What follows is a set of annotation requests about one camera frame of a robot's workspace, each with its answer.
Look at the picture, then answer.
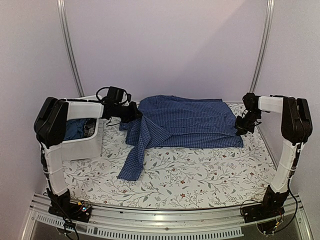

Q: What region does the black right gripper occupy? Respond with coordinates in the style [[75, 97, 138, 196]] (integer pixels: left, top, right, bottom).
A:
[[235, 111, 262, 136]]

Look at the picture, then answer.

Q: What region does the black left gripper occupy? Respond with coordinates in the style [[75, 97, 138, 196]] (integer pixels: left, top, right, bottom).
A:
[[114, 101, 143, 123]]

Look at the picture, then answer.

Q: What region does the blue plaid button shirt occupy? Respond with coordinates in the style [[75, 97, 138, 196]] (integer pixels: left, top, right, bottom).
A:
[[117, 95, 244, 181]]

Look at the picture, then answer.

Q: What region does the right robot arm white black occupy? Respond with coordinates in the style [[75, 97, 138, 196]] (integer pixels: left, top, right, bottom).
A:
[[235, 92, 313, 219]]

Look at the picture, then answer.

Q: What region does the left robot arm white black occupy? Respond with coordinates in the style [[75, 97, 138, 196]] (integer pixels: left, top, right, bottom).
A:
[[34, 97, 142, 217]]

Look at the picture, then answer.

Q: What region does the white plastic laundry bin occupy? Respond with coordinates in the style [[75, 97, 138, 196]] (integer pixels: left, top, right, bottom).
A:
[[61, 95, 104, 162]]

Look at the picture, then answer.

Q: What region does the black white plaid garment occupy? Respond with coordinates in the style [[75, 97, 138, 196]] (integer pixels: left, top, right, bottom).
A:
[[83, 118, 97, 138]]

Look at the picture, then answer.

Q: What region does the teal blue garment in bin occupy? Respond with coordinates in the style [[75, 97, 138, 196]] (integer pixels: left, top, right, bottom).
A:
[[63, 118, 87, 141]]

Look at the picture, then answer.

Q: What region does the floral patterned table cloth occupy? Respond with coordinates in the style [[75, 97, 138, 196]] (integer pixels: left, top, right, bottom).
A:
[[59, 124, 276, 209]]

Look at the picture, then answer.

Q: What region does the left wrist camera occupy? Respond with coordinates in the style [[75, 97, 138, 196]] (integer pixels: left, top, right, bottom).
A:
[[95, 86, 132, 105]]

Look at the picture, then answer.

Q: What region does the aluminium front rail base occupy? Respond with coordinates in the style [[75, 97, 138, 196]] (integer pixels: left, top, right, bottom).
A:
[[21, 193, 316, 240]]

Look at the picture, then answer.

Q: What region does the right aluminium frame post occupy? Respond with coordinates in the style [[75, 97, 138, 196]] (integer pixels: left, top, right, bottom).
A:
[[249, 0, 275, 93]]

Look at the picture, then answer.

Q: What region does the aluminium frame post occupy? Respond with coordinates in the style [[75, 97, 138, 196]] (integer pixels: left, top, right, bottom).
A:
[[249, 0, 275, 93], [56, 0, 85, 97]]

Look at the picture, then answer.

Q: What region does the left aluminium frame post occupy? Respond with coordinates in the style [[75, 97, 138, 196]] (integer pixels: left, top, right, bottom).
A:
[[56, 0, 85, 97]]

